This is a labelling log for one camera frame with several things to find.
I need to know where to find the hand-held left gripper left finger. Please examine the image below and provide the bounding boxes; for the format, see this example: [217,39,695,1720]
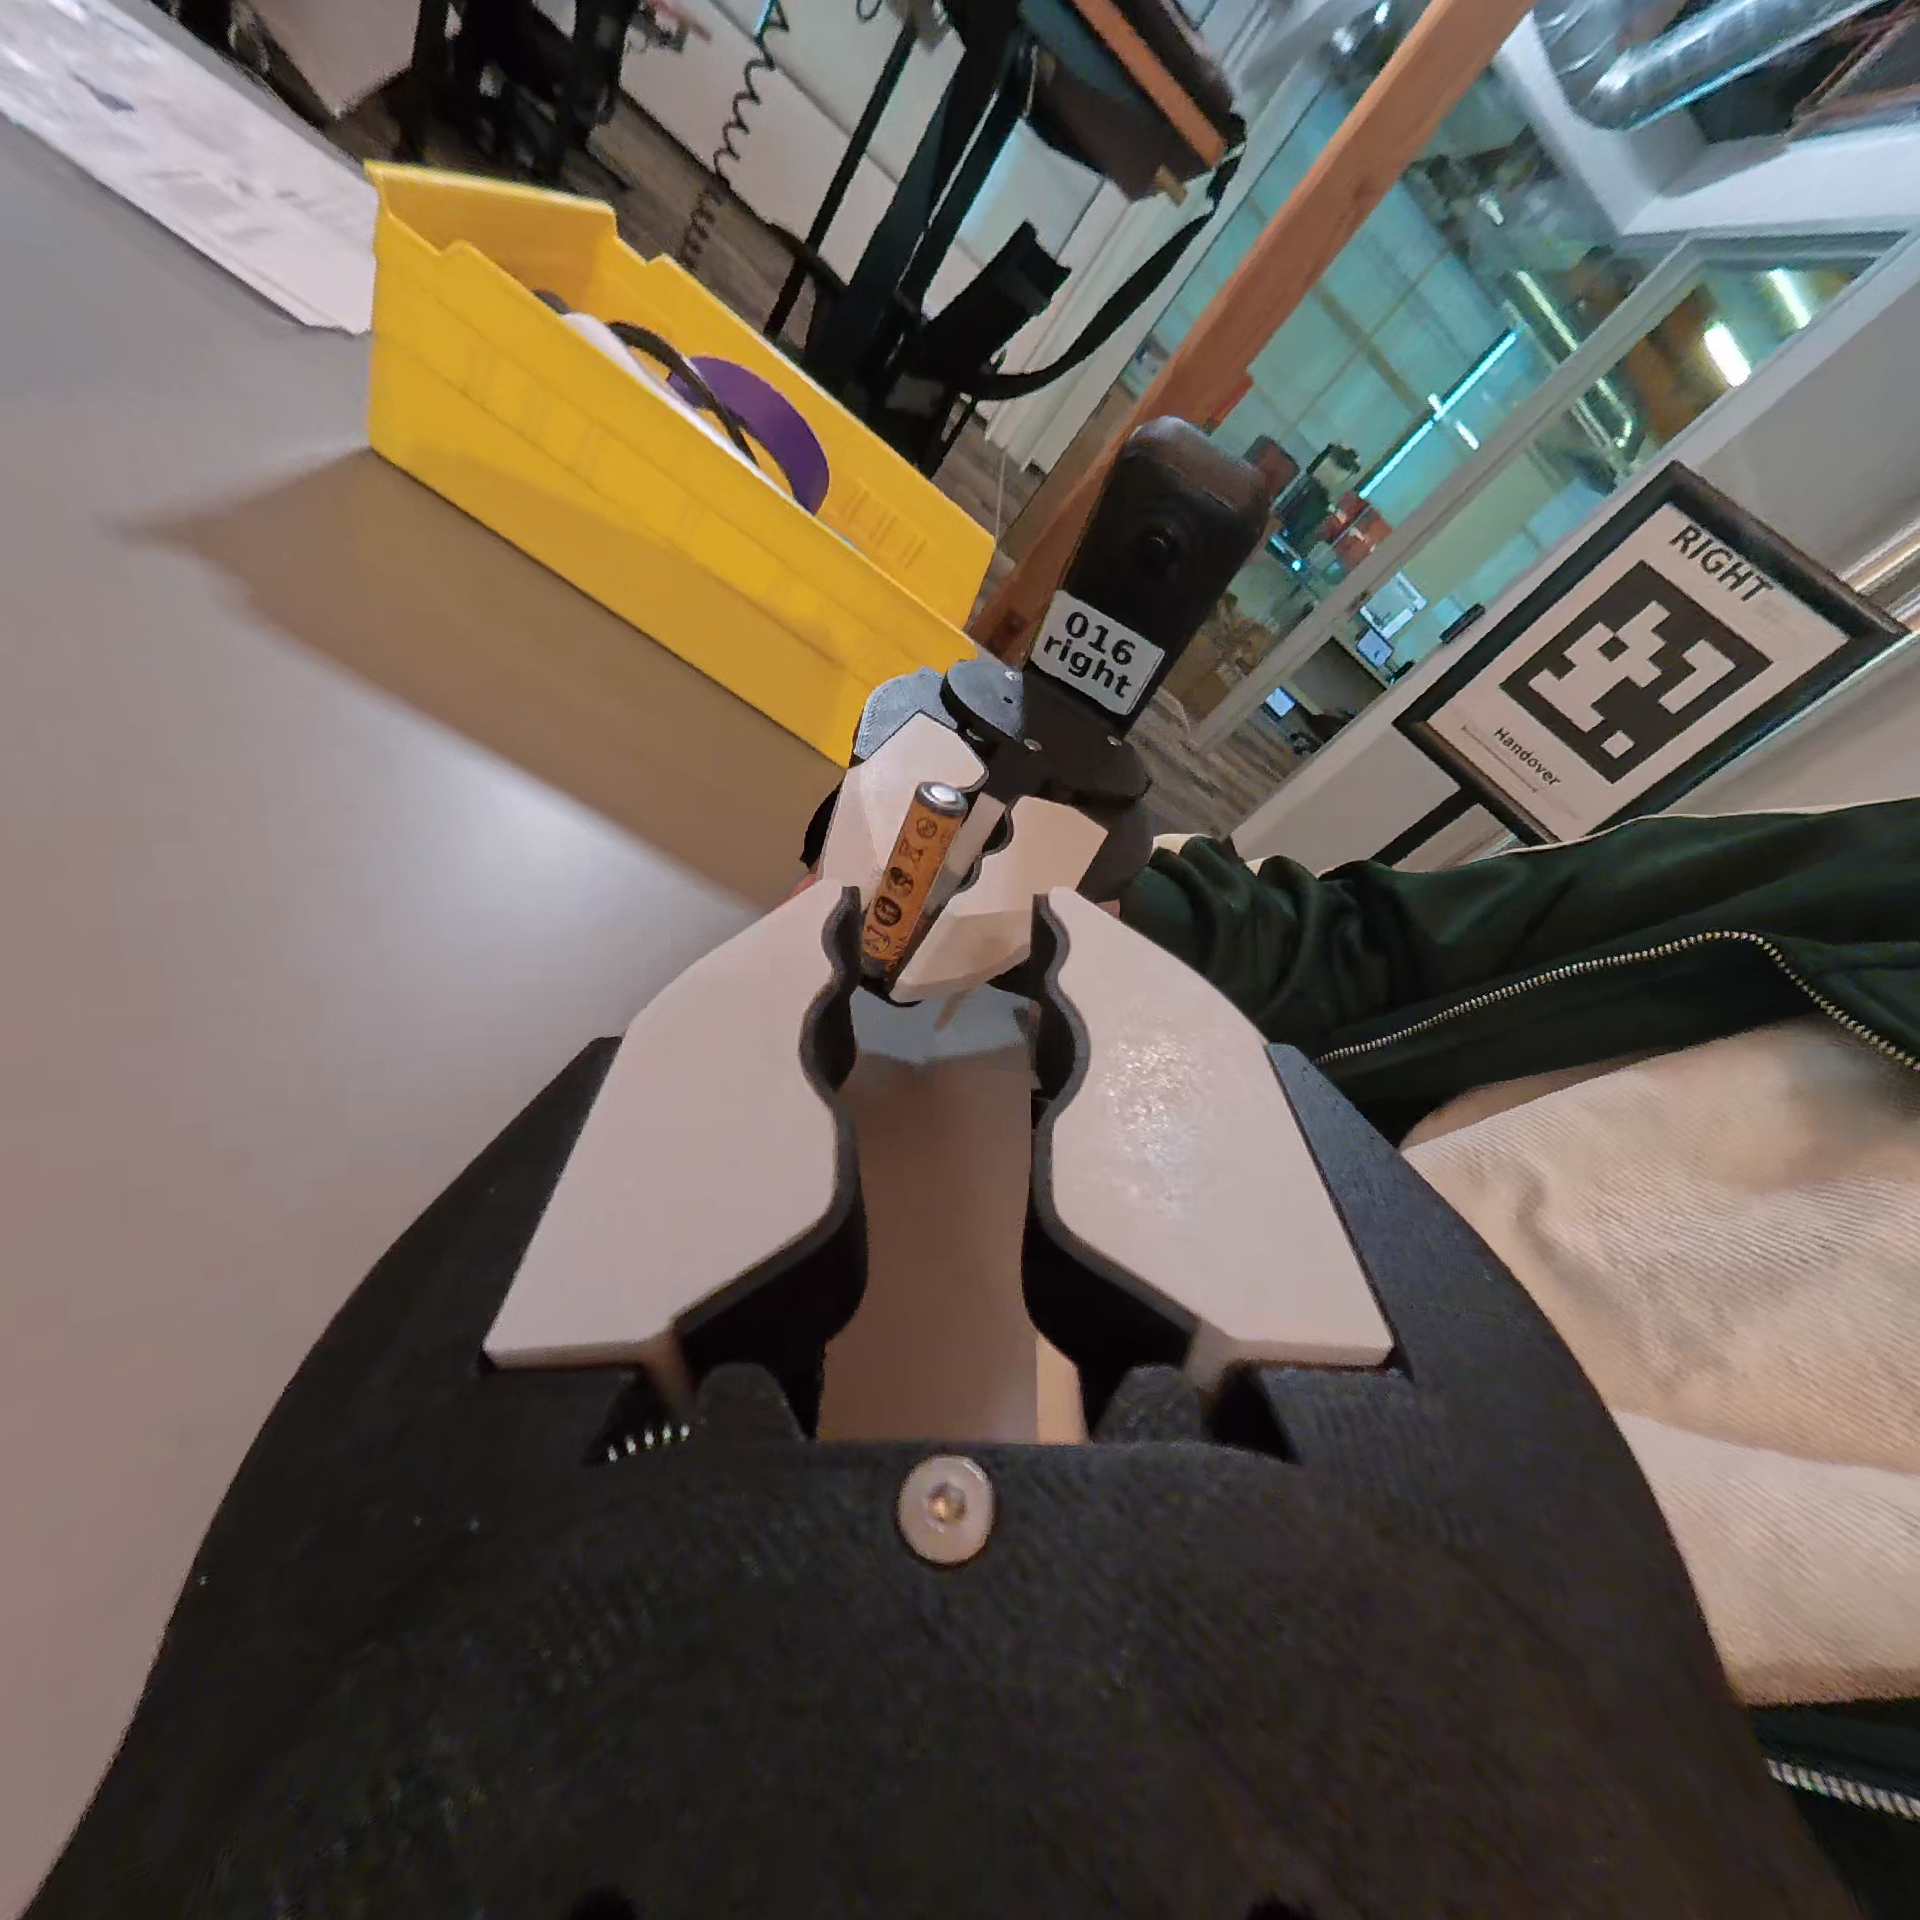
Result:
[479,887,872,1419]

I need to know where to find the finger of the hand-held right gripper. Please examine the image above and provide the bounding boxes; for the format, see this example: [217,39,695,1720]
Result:
[827,735,987,905]
[895,796,1152,1008]

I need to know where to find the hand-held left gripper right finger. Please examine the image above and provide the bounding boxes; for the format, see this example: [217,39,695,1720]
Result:
[1019,884,1401,1395]

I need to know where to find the orange and black battery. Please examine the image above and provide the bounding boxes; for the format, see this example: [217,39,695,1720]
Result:
[857,776,975,995]

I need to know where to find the purple tape roll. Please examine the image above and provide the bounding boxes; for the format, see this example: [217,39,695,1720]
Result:
[667,357,833,511]

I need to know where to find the yellow plastic bin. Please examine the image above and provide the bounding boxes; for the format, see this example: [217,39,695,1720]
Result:
[367,161,999,768]

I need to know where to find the grey desk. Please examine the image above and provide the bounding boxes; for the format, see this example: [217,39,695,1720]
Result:
[0,117,1080,1920]

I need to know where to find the framed marker sign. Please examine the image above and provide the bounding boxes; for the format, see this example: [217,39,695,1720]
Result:
[1381,461,1913,872]

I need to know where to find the beige trousers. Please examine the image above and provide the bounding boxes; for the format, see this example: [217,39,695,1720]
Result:
[1401,1019,1920,1712]

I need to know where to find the white tape roll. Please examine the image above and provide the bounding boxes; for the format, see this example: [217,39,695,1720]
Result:
[555,307,781,483]

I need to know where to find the white paper sheet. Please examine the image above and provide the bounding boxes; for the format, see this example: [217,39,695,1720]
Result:
[0,0,376,332]

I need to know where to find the wooden post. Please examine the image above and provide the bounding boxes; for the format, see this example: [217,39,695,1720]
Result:
[975,0,1537,639]

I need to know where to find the coiled black cable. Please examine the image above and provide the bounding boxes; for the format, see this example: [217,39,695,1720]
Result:
[681,0,784,249]

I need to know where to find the silver ventilation duct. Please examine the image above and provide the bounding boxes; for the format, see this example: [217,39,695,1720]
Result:
[1558,0,1920,136]

